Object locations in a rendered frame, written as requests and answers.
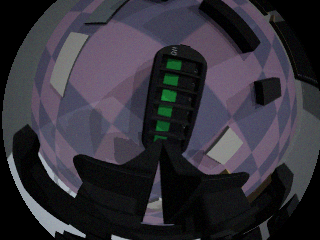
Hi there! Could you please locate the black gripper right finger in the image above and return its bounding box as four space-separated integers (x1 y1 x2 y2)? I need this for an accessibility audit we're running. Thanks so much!
160 139 249 224

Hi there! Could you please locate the dark grey controller unit with green rocker switches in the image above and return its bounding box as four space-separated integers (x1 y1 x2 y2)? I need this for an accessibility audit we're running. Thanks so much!
141 44 208 153

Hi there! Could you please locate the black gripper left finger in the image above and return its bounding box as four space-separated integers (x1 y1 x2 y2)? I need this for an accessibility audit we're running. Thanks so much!
72 139 163 221

